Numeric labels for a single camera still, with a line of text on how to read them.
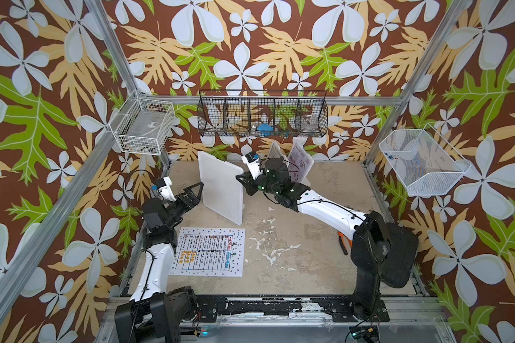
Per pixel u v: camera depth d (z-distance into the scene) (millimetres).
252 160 689
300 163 1007
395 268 782
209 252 883
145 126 857
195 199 689
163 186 686
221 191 917
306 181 1106
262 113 965
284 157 935
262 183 699
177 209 699
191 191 686
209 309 751
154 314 398
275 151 1009
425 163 820
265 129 949
